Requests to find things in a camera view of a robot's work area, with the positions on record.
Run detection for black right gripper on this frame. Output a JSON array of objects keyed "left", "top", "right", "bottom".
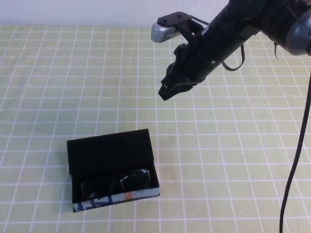
[{"left": 157, "top": 43, "right": 212, "bottom": 101}]

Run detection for black glasses case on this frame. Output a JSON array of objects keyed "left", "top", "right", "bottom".
[{"left": 67, "top": 128, "right": 161, "bottom": 212}]

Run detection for black-framed glasses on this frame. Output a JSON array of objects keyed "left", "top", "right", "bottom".
[{"left": 80, "top": 168, "right": 153, "bottom": 201}]

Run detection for green checked tablecloth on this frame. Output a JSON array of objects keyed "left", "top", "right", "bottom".
[{"left": 0, "top": 24, "right": 311, "bottom": 233}]

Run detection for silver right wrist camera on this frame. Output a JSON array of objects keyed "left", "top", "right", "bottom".
[{"left": 150, "top": 21, "right": 182, "bottom": 43}]

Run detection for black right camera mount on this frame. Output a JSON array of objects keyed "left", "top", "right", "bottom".
[{"left": 157, "top": 11, "right": 206, "bottom": 46}]

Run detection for thin black camera cable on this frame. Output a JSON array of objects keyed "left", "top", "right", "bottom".
[{"left": 221, "top": 43, "right": 245, "bottom": 72}]

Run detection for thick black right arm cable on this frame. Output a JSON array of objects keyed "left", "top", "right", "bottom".
[{"left": 279, "top": 70, "right": 311, "bottom": 233}]

